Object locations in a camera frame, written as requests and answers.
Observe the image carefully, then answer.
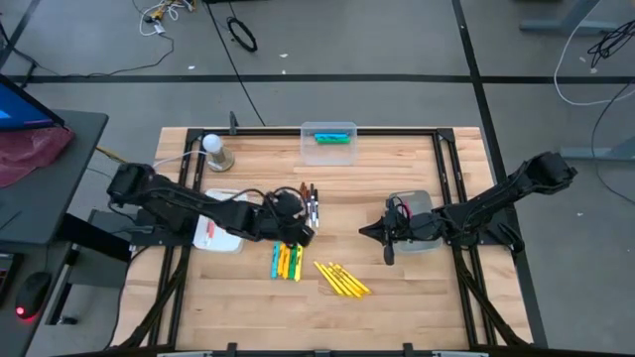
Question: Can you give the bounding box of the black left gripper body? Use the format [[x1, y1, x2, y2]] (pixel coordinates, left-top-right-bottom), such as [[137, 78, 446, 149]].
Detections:
[[257, 190, 317, 248]]

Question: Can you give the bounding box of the grey translucent plastic bin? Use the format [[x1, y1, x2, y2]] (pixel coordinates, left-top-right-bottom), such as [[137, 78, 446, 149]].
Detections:
[[386, 189, 445, 254]]

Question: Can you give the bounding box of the coiled black cable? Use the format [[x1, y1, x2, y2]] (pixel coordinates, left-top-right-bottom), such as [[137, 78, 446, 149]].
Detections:
[[226, 16, 259, 54]]

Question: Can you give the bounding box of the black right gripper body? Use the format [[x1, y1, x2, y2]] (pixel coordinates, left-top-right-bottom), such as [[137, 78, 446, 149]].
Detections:
[[383, 196, 443, 266]]

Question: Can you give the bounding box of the black computer mouse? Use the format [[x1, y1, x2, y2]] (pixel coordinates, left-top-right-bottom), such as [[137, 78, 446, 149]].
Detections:
[[14, 271, 54, 321]]

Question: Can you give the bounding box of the clear plastic bin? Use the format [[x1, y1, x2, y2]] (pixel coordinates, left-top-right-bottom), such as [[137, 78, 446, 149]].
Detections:
[[300, 121, 359, 168]]

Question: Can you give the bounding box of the black floor beam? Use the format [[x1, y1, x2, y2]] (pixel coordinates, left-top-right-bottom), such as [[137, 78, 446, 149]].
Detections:
[[449, 0, 550, 348], [0, 73, 635, 84], [0, 0, 44, 68]]

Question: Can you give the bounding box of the white floor cable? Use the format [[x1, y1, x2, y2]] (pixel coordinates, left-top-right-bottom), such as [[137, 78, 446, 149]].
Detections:
[[553, 0, 635, 107]]

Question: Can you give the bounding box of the grey table foot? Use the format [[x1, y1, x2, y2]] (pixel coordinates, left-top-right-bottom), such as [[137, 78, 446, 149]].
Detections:
[[559, 136, 635, 163]]

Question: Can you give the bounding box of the white plastic bin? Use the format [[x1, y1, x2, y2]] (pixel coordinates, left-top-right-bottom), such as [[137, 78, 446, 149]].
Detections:
[[191, 187, 249, 255]]

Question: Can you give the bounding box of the computer monitor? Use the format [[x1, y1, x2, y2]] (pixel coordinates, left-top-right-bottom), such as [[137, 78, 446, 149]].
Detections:
[[0, 72, 66, 133]]

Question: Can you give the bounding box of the grey table leg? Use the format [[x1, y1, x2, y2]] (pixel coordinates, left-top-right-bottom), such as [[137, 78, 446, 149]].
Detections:
[[518, 0, 621, 36]]

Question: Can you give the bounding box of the white lamp cable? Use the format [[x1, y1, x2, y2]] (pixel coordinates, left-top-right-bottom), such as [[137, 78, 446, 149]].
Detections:
[[152, 150, 209, 171]]

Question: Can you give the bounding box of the brass lamp with white bulb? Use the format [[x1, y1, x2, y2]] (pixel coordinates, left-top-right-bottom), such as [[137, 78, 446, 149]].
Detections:
[[201, 133, 236, 174]]

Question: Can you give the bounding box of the dark grey desk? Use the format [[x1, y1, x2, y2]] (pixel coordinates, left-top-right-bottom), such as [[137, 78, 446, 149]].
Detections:
[[0, 109, 109, 357]]

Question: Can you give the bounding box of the black aluminium frame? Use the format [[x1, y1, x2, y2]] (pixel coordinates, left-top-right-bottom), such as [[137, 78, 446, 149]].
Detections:
[[111, 126, 535, 357]]

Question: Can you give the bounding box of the white cable bundle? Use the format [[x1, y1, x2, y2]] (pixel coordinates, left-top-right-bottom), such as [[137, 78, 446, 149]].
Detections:
[[137, 0, 195, 37]]

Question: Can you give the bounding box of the maroon cloth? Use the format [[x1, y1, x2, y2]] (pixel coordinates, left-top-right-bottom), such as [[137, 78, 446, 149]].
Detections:
[[0, 126, 75, 188]]

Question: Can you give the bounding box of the yellow cable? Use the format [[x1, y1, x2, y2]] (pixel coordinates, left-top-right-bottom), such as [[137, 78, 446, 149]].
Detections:
[[96, 146, 125, 165]]

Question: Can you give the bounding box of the tangled black cable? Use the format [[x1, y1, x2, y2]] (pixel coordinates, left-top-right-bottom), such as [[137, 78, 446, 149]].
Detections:
[[587, 19, 635, 69]]

